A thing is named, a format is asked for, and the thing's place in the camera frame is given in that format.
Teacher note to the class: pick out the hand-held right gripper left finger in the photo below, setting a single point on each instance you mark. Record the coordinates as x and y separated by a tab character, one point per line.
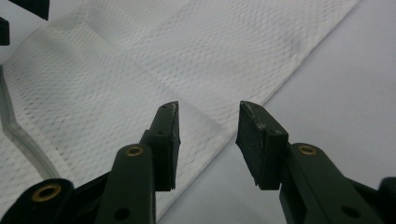
166	149

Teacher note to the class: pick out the white mesh-patterned cloth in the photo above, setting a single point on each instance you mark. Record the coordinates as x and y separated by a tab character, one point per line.
155	62

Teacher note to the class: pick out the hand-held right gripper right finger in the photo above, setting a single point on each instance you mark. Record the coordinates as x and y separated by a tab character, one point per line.
261	149

